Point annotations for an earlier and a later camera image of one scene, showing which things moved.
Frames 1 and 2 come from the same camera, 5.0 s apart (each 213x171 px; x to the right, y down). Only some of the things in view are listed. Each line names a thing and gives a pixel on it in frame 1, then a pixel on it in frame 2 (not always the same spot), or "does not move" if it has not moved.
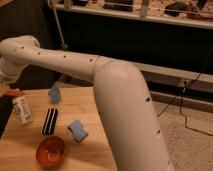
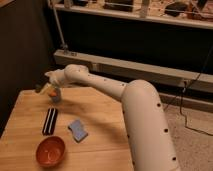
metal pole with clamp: x=63 y=44 does not move
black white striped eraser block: x=50 y=121 does not move
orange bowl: x=50 y=151 does not move
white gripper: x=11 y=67 → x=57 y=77
